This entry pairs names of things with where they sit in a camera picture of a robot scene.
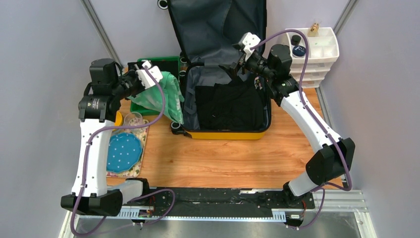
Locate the frosted gold pump bottle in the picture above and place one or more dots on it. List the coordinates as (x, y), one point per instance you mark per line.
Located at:
(313, 30)

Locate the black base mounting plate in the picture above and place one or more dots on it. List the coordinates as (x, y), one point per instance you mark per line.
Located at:
(221, 204)

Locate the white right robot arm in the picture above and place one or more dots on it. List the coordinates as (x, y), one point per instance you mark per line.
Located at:
(333, 154)

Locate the blue round cream jar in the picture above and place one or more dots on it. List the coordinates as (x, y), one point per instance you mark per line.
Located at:
(299, 51)

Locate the black garment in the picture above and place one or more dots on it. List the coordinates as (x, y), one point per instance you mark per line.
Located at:
(233, 106)
(164, 65)

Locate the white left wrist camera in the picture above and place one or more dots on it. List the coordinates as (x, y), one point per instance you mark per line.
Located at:
(148, 74)

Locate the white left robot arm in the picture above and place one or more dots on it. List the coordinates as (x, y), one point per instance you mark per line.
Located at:
(90, 194)

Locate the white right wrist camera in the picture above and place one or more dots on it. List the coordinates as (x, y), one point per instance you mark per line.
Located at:
(248, 42)

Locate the white plastic drawer organizer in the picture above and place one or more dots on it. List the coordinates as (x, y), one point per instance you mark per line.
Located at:
(323, 53)

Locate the small black jar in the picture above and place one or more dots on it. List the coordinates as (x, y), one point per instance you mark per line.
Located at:
(295, 40)

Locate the blue polka dot plate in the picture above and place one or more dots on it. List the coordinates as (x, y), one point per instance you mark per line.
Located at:
(124, 151)

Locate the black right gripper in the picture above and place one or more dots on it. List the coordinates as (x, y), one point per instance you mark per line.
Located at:
(241, 62)

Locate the aluminium frame rail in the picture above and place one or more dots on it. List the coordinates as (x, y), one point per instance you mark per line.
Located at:
(337, 214)

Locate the green plastic tray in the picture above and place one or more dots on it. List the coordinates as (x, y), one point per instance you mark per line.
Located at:
(147, 112)

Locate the yellow Pikachu hard-shell suitcase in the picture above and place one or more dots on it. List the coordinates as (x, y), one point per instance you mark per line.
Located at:
(206, 31)

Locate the clear plastic cup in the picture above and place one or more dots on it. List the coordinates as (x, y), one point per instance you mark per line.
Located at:
(133, 119)

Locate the green garment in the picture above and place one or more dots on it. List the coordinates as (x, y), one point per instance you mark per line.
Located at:
(151, 98)

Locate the floral placemat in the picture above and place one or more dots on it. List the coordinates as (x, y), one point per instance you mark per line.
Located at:
(141, 133)

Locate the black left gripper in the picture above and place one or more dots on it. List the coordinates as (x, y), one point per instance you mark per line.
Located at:
(140, 85)

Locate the yellow bowl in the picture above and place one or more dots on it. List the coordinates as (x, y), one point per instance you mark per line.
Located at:
(118, 119)

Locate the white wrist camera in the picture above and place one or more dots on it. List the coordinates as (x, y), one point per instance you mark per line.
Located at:
(148, 74)
(248, 42)

